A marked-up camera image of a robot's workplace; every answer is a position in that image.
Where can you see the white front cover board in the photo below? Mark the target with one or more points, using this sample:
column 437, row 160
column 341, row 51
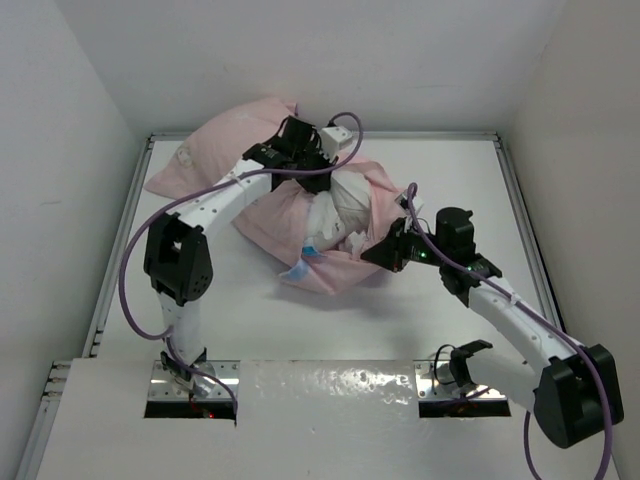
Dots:
column 296, row 420

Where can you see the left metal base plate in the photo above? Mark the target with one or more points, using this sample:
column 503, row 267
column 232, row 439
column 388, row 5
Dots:
column 163, row 387

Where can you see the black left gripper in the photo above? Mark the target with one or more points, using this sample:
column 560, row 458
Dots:
column 320, row 181

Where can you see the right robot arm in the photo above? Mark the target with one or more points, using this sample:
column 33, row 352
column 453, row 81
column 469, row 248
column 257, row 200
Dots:
column 571, row 390

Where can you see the blue white pillow label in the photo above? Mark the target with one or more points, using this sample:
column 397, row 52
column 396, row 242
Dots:
column 304, row 264

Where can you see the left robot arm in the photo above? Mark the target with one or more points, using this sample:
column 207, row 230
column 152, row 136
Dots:
column 177, row 254

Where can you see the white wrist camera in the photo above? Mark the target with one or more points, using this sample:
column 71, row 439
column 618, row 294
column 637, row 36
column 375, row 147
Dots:
column 405, row 203
column 334, row 139

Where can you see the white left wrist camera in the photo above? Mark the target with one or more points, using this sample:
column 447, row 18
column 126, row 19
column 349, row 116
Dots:
column 334, row 139

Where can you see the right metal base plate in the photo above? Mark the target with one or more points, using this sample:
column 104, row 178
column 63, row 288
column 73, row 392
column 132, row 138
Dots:
column 435, row 384

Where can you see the metal base plate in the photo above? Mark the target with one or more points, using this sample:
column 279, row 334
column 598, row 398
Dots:
column 163, row 387
column 435, row 384

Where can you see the pink pillowcase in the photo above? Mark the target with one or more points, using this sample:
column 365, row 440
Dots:
column 277, row 221

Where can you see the white pillow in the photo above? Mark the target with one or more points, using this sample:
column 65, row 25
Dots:
column 336, row 214

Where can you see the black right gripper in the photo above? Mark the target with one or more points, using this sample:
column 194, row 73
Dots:
column 389, row 251

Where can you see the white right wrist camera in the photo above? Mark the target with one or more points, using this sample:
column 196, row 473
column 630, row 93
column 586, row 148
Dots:
column 405, row 203

